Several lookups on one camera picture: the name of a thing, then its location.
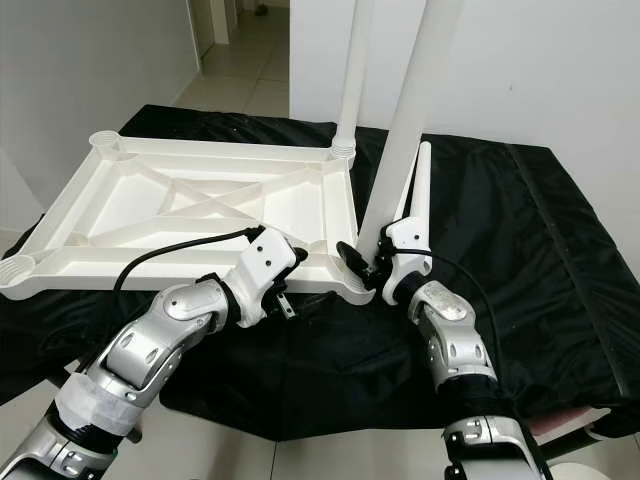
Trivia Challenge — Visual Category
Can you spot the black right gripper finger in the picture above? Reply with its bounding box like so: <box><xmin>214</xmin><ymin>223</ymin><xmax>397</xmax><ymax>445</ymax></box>
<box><xmin>334</xmin><ymin>239</ymin><xmax>377</xmax><ymax>278</ymax></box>

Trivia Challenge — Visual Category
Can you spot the white plastic table leg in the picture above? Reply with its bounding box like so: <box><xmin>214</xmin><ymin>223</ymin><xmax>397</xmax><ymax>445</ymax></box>
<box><xmin>405</xmin><ymin>140</ymin><xmax>434</xmax><ymax>223</ymax></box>
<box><xmin>332</xmin><ymin>0</ymin><xmax>375</xmax><ymax>161</ymax></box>
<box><xmin>357</xmin><ymin>0</ymin><xmax>467</xmax><ymax>251</ymax></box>

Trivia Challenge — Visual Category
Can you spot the white plastic table top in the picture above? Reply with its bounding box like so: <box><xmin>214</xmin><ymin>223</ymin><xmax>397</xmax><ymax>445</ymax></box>
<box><xmin>0</xmin><ymin>130</ymin><xmax>376</xmax><ymax>304</ymax></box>

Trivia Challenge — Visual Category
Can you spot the black cloth table cover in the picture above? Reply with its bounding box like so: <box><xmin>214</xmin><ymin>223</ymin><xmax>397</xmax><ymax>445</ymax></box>
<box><xmin>0</xmin><ymin>103</ymin><xmax>640</xmax><ymax>441</ymax></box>

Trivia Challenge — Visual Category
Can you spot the white round base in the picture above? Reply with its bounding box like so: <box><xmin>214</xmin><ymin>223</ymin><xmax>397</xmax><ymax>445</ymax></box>
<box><xmin>560</xmin><ymin>462</ymin><xmax>640</xmax><ymax>480</ymax></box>

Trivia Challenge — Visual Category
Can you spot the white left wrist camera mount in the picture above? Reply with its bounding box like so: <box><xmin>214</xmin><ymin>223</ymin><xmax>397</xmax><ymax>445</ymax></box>
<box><xmin>240</xmin><ymin>225</ymin><xmax>309</xmax><ymax>327</ymax></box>

